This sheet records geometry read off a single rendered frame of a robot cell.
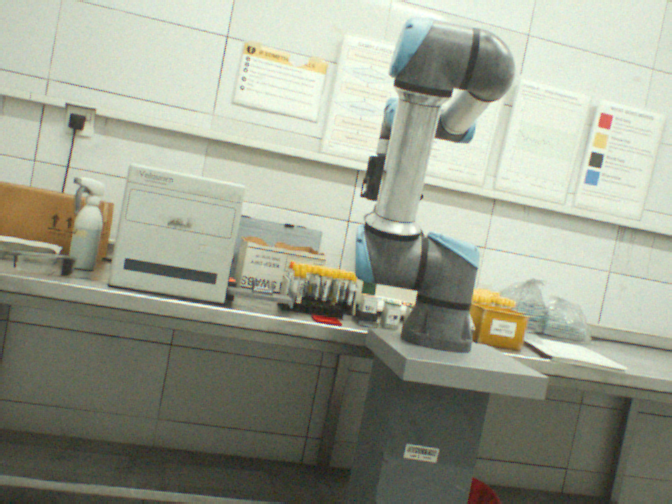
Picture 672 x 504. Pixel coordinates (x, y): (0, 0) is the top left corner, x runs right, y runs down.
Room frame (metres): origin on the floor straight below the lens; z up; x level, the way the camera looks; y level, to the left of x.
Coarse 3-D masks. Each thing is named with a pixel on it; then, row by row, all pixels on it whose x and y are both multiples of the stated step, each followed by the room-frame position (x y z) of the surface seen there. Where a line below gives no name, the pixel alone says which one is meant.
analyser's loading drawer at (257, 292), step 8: (232, 288) 1.69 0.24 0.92; (240, 288) 1.71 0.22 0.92; (256, 288) 1.73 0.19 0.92; (264, 288) 1.73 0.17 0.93; (272, 288) 1.69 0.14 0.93; (248, 296) 1.67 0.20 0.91; (256, 296) 1.67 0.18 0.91; (264, 296) 1.67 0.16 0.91; (272, 296) 1.68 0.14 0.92; (280, 296) 1.71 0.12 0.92; (288, 296) 1.74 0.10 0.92; (288, 304) 1.72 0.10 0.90
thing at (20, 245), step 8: (0, 240) 1.72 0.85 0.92; (8, 240) 1.79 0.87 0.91; (16, 240) 1.80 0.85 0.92; (24, 240) 1.81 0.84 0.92; (0, 248) 1.72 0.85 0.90; (8, 248) 1.72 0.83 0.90; (16, 248) 1.73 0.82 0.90; (24, 248) 1.74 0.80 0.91; (32, 248) 1.74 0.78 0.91; (40, 248) 1.74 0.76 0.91; (48, 248) 1.75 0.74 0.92; (56, 248) 1.82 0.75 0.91; (0, 256) 1.72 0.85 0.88; (8, 256) 1.72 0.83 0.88
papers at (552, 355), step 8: (528, 344) 1.98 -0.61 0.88; (536, 344) 1.94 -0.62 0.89; (552, 344) 2.01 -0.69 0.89; (560, 344) 2.05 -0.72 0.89; (568, 344) 2.08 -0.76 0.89; (544, 352) 1.85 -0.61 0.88; (552, 352) 1.84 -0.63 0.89; (560, 352) 1.87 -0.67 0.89; (568, 352) 1.90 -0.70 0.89; (576, 352) 1.94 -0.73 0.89; (584, 352) 1.97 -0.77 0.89; (592, 352) 2.00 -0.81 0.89; (560, 360) 1.79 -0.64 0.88; (568, 360) 1.80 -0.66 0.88; (576, 360) 1.80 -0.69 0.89; (584, 360) 1.80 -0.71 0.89; (592, 360) 1.83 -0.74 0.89; (600, 360) 1.86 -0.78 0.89; (608, 360) 1.90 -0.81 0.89; (600, 368) 1.80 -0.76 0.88; (608, 368) 1.80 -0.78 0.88; (616, 368) 1.80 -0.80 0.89; (624, 368) 1.81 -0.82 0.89
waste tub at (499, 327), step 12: (480, 312) 1.84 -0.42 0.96; (492, 312) 1.82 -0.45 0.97; (504, 312) 1.83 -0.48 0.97; (516, 312) 1.91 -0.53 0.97; (480, 324) 1.82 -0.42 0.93; (492, 324) 1.82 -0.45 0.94; (504, 324) 1.83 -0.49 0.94; (516, 324) 1.83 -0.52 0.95; (480, 336) 1.82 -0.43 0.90; (492, 336) 1.83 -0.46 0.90; (504, 336) 1.83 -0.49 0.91; (516, 336) 1.84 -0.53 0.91; (504, 348) 1.83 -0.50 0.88; (516, 348) 1.84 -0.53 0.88
